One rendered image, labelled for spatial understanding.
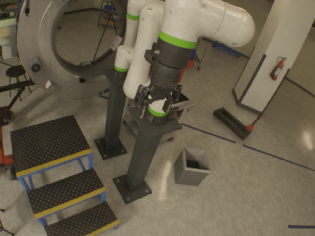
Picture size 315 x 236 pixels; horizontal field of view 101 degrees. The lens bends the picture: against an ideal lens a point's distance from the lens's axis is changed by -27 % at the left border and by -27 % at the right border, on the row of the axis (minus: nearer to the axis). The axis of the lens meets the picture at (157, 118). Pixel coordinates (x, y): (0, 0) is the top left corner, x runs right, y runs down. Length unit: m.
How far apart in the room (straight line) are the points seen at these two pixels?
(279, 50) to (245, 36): 3.47
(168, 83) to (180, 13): 0.18
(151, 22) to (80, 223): 1.38
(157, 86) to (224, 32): 0.22
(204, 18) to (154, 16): 0.42
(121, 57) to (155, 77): 0.93
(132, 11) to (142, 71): 0.57
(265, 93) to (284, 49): 1.06
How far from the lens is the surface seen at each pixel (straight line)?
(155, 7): 0.80
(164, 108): 0.57
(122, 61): 1.38
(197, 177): 1.91
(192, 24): 0.40
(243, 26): 0.44
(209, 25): 0.41
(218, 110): 3.17
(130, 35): 1.48
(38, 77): 1.70
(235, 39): 0.45
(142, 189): 1.82
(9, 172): 1.88
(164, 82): 0.45
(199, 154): 2.03
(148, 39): 0.83
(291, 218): 2.89
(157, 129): 1.04
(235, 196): 2.30
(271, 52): 3.85
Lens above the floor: 1.60
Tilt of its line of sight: 38 degrees down
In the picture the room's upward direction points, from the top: 19 degrees clockwise
